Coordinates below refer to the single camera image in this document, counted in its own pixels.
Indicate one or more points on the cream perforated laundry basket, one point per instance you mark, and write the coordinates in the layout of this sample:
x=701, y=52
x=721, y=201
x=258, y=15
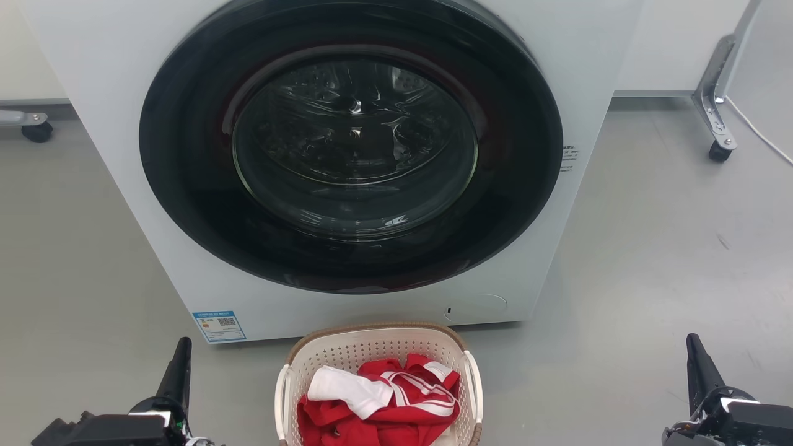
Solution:
x=353, y=347

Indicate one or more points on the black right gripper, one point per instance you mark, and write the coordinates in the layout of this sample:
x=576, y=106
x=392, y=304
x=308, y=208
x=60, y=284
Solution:
x=756, y=424

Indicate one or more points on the white front-load washing machine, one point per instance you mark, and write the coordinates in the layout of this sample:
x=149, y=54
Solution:
x=118, y=186

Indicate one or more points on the blue energy label sticker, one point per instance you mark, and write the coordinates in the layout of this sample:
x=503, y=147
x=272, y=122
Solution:
x=218, y=326

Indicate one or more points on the white partition panel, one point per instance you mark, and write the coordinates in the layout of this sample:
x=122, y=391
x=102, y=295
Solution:
x=768, y=62

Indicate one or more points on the black caster wheel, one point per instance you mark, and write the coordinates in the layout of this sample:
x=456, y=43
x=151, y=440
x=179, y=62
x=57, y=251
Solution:
x=719, y=152
x=38, y=132

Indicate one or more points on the black round washer door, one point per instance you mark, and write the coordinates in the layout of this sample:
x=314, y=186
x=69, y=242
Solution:
x=186, y=186

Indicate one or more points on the round white filter cover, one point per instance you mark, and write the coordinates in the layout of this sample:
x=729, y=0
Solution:
x=480, y=307

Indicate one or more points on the red garment with white stripes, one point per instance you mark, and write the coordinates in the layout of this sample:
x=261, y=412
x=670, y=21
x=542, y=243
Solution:
x=409, y=427

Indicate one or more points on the grey metal foot bar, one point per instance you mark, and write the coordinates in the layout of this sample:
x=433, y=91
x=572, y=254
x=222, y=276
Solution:
x=18, y=118

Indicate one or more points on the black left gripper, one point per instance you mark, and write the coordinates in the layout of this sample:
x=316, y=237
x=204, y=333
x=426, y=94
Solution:
x=118, y=430

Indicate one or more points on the grey metal support bracket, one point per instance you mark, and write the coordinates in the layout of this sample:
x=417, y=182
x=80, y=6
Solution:
x=712, y=93

